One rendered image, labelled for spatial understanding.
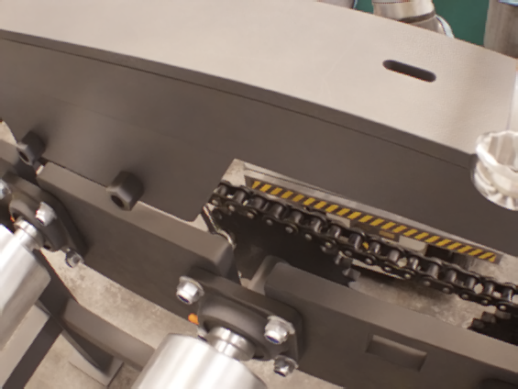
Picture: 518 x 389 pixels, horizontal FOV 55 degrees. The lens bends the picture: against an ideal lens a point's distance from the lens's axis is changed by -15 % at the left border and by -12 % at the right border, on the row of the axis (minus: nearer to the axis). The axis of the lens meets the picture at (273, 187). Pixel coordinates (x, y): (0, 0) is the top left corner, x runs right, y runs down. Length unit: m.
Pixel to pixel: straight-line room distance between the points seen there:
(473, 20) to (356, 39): 0.90
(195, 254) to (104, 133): 0.14
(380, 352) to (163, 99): 0.31
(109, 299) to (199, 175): 1.26
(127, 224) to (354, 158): 0.31
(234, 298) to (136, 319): 1.09
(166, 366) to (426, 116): 0.32
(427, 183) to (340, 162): 0.05
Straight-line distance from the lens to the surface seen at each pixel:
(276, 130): 0.30
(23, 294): 0.64
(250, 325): 0.51
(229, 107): 0.31
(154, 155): 0.41
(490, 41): 1.08
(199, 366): 0.48
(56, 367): 1.61
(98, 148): 0.47
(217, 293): 0.51
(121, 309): 1.61
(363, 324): 0.47
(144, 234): 0.54
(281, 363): 0.57
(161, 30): 0.35
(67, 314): 1.25
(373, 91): 0.28
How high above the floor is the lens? 1.35
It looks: 51 degrees down
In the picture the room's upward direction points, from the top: 7 degrees counter-clockwise
